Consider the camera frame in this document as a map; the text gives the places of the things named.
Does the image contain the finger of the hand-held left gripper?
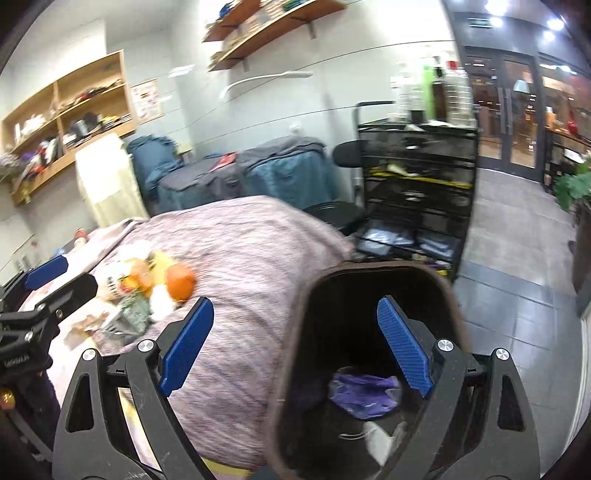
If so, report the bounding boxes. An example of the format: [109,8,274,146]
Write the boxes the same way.
[0,255,69,296]
[34,272,99,320]

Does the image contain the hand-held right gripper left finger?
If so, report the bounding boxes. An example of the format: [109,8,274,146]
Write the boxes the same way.
[53,296,215,480]

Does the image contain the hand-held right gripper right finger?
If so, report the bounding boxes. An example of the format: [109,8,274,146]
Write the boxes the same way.
[376,295,542,480]

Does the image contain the white printed packet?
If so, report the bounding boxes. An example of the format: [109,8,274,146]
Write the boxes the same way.
[95,263,127,301]

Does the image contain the orange fruit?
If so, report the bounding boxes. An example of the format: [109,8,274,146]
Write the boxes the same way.
[165,264,197,303]

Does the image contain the dark brown trash bin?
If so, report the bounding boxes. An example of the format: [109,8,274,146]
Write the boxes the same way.
[268,262,474,480]

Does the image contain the white plastic bag trash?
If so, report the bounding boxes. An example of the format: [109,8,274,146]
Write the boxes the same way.
[365,422,407,467]

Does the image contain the brown paper scrap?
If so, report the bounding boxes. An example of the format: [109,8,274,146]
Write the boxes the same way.
[65,311,112,344]

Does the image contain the purple plastic bag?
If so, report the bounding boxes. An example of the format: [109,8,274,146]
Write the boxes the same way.
[329,371,402,421]

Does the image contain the grey green plastic wrapper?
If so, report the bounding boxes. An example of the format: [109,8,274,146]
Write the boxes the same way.
[99,295,153,344]

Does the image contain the orange peel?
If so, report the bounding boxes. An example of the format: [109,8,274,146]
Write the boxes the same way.
[121,261,155,298]

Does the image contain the pink knit blanket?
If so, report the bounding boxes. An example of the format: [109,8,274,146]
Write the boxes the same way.
[18,195,354,480]

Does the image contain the clear plastic pack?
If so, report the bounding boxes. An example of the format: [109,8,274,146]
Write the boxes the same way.
[358,220,416,257]
[416,235,455,259]

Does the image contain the cream cloth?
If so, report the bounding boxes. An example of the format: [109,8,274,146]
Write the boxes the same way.
[75,134,151,228]

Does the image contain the assorted goods in cabinet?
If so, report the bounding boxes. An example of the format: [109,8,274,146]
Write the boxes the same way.
[9,80,132,185]

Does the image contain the black mesh drawer cart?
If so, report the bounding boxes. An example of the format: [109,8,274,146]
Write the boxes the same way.
[353,100,478,282]

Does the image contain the dark blue fabric cover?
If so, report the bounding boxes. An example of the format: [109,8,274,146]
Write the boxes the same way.
[126,135,183,204]

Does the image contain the grey fabric bag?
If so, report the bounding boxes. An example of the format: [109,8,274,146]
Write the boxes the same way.
[157,154,243,215]

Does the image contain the yellow strip packet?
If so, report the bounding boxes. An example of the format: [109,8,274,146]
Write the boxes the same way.
[369,170,474,191]

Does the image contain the wooden shelf cabinet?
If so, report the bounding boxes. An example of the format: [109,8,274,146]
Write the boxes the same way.
[0,50,139,206]

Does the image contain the dark planter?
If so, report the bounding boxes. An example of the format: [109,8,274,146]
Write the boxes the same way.
[573,203,591,296]

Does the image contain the black chair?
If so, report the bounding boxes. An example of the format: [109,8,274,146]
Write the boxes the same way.
[302,140,370,238]

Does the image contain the blue grey covered case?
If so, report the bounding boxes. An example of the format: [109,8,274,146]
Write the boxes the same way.
[235,136,340,210]

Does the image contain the green leafy plant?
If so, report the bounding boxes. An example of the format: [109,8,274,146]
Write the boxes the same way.
[554,159,591,213]

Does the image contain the glass double door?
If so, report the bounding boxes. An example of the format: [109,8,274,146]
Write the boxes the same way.
[464,46,543,183]

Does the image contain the brown bottle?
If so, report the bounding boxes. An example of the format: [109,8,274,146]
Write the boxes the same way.
[431,67,448,121]

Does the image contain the large clear plastic bottle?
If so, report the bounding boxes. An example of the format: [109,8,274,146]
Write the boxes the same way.
[443,60,476,126]

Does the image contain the green bottle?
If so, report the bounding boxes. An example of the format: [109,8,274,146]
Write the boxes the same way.
[421,65,437,121]

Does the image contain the wooden counter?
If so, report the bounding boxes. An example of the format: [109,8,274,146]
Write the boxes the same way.
[545,124,591,155]

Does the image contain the wall poster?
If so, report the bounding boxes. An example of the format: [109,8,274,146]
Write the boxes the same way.
[130,78,161,124]

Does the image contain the short wooden wall shelf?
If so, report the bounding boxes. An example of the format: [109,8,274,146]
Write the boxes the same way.
[202,0,262,43]

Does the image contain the long wooden wall shelf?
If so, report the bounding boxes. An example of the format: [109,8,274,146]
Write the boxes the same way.
[208,0,347,72]

